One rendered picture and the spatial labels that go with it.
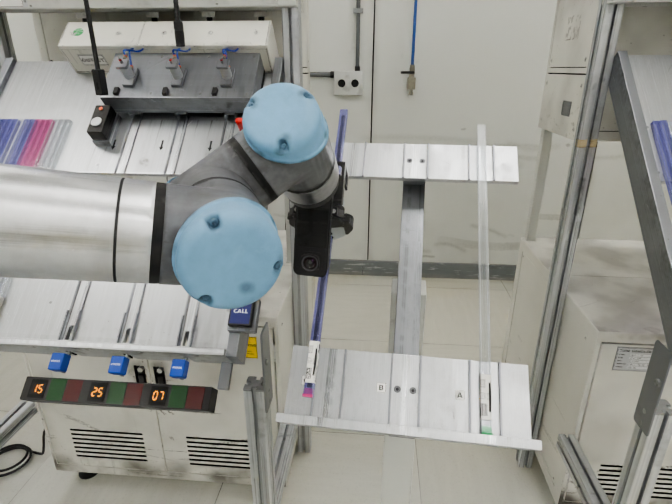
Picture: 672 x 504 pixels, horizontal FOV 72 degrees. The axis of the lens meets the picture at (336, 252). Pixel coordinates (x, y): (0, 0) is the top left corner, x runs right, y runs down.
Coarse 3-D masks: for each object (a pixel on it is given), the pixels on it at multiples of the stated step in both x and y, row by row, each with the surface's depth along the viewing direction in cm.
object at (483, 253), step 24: (480, 144) 79; (480, 168) 78; (480, 192) 76; (480, 216) 74; (480, 240) 73; (480, 264) 71; (480, 288) 70; (480, 312) 68; (480, 336) 67; (480, 360) 66; (480, 432) 63
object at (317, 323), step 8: (344, 112) 85; (344, 120) 84; (344, 128) 83; (344, 136) 83; (336, 144) 82; (336, 152) 82; (336, 160) 81; (328, 272) 74; (320, 280) 73; (320, 288) 72; (320, 296) 72; (320, 304) 71; (320, 312) 71; (320, 320) 70; (312, 328) 70; (320, 328) 70; (312, 336) 69; (320, 336) 70; (304, 384) 67; (312, 384) 67; (304, 392) 66; (312, 392) 66
